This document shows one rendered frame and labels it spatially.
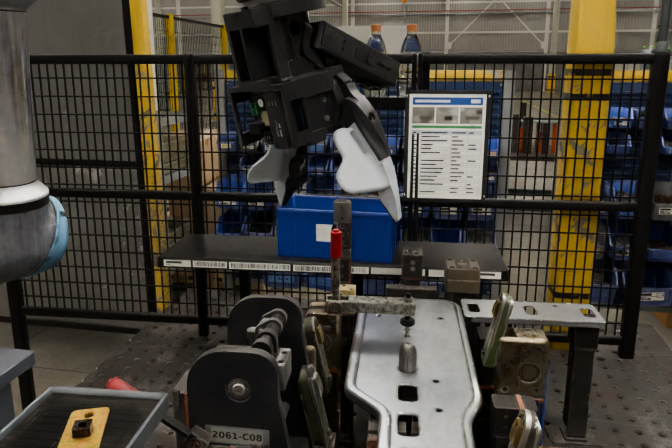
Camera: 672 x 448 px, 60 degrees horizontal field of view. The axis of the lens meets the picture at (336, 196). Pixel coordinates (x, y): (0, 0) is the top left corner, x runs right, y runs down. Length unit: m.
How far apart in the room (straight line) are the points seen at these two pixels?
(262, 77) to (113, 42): 2.52
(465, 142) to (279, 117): 1.19
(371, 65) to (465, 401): 0.61
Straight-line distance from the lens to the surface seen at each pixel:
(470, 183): 1.65
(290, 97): 0.47
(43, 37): 3.20
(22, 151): 0.92
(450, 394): 1.01
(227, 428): 0.77
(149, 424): 0.66
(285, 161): 0.58
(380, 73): 0.56
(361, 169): 0.49
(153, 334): 1.95
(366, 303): 1.14
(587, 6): 1.72
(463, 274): 1.39
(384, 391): 1.00
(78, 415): 0.70
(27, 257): 0.95
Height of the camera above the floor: 1.52
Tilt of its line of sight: 13 degrees down
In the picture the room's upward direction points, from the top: straight up
